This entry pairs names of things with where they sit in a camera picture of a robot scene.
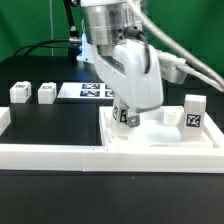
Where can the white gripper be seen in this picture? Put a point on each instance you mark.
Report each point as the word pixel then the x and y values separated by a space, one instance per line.
pixel 139 91

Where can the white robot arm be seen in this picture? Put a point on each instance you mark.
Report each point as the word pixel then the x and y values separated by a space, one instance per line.
pixel 108 23

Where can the white U-shaped fence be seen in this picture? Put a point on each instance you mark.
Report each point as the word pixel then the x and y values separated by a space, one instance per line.
pixel 117 159

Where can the white square tabletop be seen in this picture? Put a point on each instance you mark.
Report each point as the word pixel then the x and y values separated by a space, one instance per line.
pixel 160 128

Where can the white marker sheet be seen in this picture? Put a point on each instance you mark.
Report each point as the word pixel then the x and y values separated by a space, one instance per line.
pixel 75 90

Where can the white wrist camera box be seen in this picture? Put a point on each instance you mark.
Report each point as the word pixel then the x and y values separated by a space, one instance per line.
pixel 168 66

